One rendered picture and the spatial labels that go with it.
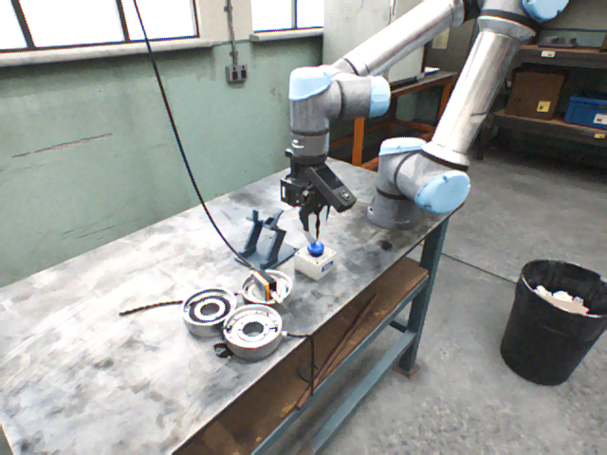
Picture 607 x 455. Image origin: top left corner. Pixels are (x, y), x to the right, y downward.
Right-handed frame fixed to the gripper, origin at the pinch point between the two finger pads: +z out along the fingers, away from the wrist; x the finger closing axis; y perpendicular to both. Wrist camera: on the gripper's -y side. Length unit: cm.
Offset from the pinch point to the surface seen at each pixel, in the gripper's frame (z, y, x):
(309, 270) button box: 6.1, -1.3, 3.4
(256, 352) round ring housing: 5.4, -10.1, 27.4
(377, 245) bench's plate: 8.0, -5.7, -18.3
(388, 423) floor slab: 88, -15, -26
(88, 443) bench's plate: 8, -2, 53
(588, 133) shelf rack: 44, -18, -319
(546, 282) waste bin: 55, -40, -105
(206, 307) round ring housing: 6.3, 6.3, 26.2
